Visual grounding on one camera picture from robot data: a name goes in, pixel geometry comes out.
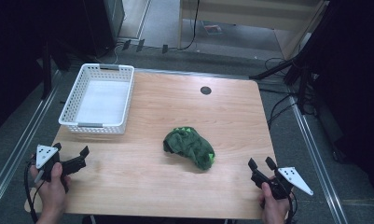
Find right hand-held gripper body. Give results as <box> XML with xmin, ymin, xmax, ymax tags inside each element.
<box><xmin>250</xmin><ymin>166</ymin><xmax>315</xmax><ymax>201</ymax></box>

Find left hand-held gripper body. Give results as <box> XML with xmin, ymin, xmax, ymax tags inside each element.
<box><xmin>35</xmin><ymin>144</ymin><xmax>73</xmax><ymax>190</ymax></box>

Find person's right hand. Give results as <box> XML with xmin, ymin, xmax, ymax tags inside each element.
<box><xmin>257</xmin><ymin>181</ymin><xmax>291</xmax><ymax>218</ymax></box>

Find person's left hand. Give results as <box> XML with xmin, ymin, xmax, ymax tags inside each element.
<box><xmin>29</xmin><ymin>161</ymin><xmax>73</xmax><ymax>218</ymax></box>

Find white perforated plastic basket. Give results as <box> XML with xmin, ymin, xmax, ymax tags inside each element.
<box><xmin>58</xmin><ymin>63</ymin><xmax>135</xmax><ymax>135</ymax></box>

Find green plush dinosaur toy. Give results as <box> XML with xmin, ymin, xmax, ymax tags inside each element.
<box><xmin>162</xmin><ymin>126</ymin><xmax>216</xmax><ymax>171</ymax></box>

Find black upright stand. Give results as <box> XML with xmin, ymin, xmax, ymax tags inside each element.
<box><xmin>40</xmin><ymin>38</ymin><xmax>54</xmax><ymax>101</ymax></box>

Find black angled stand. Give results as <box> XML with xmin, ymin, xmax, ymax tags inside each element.
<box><xmin>249</xmin><ymin>46</ymin><xmax>319</xmax><ymax>116</ymax></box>

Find dark cabinet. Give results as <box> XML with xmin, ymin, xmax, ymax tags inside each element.
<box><xmin>81</xmin><ymin>0</ymin><xmax>127</xmax><ymax>58</ymax></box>

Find red booklet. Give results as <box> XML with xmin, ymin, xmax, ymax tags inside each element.
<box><xmin>202</xmin><ymin>23</ymin><xmax>224</xmax><ymax>35</ymax></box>

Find metal floor rail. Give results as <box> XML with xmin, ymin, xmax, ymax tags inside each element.
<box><xmin>287</xmin><ymin>92</ymin><xmax>351</xmax><ymax>224</ymax></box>
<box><xmin>0</xmin><ymin>69</ymin><xmax>63</xmax><ymax>217</ymax></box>

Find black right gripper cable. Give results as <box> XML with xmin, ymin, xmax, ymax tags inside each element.
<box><xmin>285</xmin><ymin>189</ymin><xmax>298</xmax><ymax>224</ymax></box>

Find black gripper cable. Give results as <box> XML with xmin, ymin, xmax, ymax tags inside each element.
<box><xmin>285</xmin><ymin>189</ymin><xmax>298</xmax><ymax>224</ymax></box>
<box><xmin>23</xmin><ymin>157</ymin><xmax>47</xmax><ymax>224</ymax></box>

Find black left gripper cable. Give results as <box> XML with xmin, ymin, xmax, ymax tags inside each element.
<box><xmin>23</xmin><ymin>157</ymin><xmax>47</xmax><ymax>224</ymax></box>

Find black floor cables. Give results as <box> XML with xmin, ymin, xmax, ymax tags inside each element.
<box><xmin>258</xmin><ymin>56</ymin><xmax>304</xmax><ymax>130</ymax></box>

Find light wooden furniture frame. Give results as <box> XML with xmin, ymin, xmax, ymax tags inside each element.
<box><xmin>176</xmin><ymin>0</ymin><xmax>329</xmax><ymax>61</ymax></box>

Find black hanging cable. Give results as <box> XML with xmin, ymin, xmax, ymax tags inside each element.
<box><xmin>178</xmin><ymin>0</ymin><xmax>201</xmax><ymax>51</ymax></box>

